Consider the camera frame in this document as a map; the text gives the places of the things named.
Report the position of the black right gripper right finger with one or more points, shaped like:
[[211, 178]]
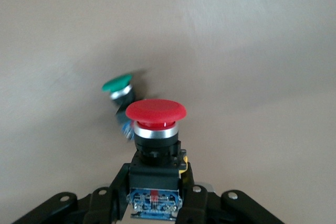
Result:
[[199, 203]]

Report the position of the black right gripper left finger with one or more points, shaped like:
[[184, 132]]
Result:
[[105, 203]]

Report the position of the red mushroom push button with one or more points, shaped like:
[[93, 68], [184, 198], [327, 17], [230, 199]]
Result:
[[156, 112]]

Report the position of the green mushroom push button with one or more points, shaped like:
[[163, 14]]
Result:
[[116, 83]]

